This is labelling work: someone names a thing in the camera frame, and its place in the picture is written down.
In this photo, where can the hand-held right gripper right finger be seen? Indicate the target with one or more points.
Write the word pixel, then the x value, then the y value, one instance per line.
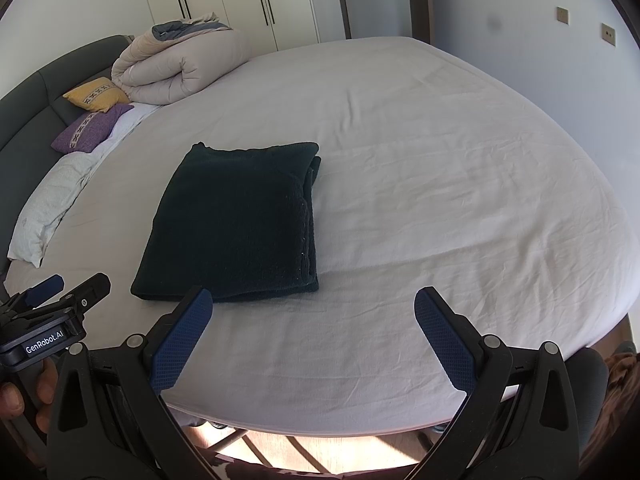
pixel 445 340

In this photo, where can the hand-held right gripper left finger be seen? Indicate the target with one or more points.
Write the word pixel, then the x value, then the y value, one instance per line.
pixel 185 340

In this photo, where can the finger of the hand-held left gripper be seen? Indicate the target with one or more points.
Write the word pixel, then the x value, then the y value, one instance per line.
pixel 90 292
pixel 45 287

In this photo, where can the dark green sweater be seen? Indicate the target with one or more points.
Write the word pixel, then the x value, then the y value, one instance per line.
pixel 235 220

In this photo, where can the person's left hand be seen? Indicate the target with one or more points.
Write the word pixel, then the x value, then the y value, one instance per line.
pixel 47 385

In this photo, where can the white pillow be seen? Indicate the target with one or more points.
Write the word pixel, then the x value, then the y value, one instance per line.
pixel 132 117
pixel 50 200

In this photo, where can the bed with white sheet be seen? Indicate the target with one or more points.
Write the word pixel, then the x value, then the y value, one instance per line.
pixel 425 185

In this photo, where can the purple patterned pillow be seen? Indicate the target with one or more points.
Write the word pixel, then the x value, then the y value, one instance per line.
pixel 85 130

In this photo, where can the person's dark patterned clothing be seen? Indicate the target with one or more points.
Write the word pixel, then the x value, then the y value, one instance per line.
pixel 300 475

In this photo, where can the dark grey headboard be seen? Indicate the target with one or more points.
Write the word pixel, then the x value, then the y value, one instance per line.
pixel 30 110

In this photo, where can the brown patterned cloth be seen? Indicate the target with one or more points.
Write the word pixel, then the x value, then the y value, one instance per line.
pixel 620 375

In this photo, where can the yellow patterned pillow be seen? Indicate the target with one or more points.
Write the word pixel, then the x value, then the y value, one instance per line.
pixel 97 95

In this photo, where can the folded beige duvet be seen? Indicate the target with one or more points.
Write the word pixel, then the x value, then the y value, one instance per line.
pixel 175 70

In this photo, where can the white wardrobe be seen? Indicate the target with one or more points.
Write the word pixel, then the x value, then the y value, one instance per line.
pixel 225 0

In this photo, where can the brown door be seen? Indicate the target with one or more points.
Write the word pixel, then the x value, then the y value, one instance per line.
pixel 422 7

